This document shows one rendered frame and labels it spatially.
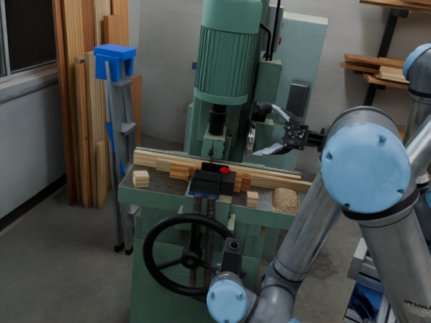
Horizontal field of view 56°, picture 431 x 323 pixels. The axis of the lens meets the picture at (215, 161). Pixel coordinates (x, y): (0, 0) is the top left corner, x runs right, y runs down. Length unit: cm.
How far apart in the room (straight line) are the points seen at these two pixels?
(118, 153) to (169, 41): 181
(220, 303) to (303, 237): 21
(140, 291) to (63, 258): 100
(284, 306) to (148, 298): 82
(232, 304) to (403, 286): 29
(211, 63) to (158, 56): 264
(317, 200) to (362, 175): 22
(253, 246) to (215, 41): 67
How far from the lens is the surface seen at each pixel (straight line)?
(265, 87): 150
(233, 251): 99
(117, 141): 219
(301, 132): 116
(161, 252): 145
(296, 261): 87
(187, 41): 376
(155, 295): 158
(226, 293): 79
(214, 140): 134
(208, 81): 126
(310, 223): 82
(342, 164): 59
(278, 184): 144
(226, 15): 121
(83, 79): 261
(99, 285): 232
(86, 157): 276
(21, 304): 228
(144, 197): 134
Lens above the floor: 156
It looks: 25 degrees down
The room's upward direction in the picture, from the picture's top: 8 degrees clockwise
